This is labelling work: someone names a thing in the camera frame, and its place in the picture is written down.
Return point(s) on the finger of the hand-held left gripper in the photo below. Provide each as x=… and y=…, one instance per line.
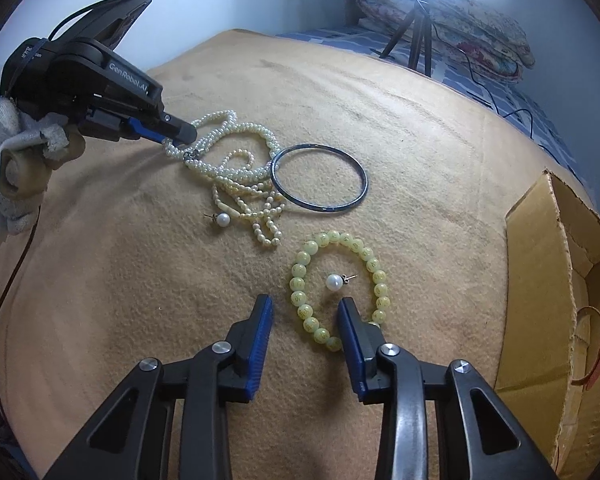
x=177, y=129

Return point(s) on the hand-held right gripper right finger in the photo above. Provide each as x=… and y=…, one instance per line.
x=352, y=345

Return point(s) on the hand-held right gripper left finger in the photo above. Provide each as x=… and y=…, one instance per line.
x=260, y=340

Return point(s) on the pearl stud earring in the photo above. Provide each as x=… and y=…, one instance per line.
x=334, y=282
x=223, y=220

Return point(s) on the blue bangle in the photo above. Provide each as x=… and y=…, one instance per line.
x=307, y=146

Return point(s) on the cardboard box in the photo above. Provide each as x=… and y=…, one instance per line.
x=535, y=280

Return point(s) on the person's left hand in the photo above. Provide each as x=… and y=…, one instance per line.
x=10, y=160

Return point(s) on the black tripod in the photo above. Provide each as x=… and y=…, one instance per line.
x=420, y=25

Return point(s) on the floral quilt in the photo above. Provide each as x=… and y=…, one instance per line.
x=470, y=30

